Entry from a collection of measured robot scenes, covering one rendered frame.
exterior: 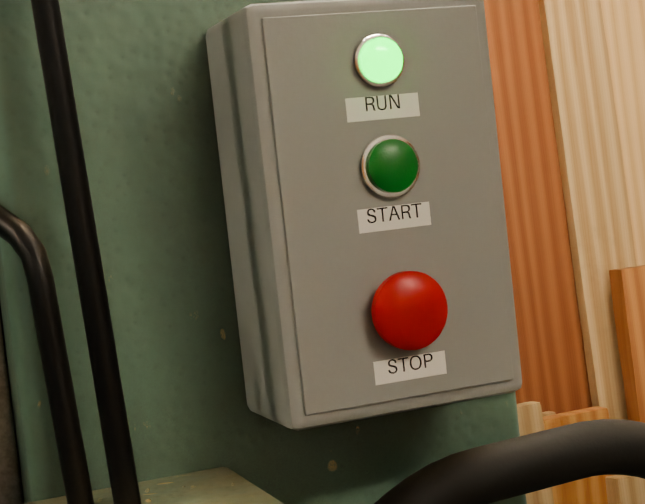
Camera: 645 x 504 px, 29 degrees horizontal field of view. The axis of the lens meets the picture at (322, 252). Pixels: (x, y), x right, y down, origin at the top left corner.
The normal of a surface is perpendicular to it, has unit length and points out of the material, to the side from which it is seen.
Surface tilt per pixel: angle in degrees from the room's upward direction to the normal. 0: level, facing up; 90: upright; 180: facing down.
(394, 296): 84
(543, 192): 87
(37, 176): 90
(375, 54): 88
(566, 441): 52
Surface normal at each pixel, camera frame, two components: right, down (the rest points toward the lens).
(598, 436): 0.28, -0.60
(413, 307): 0.34, 0.01
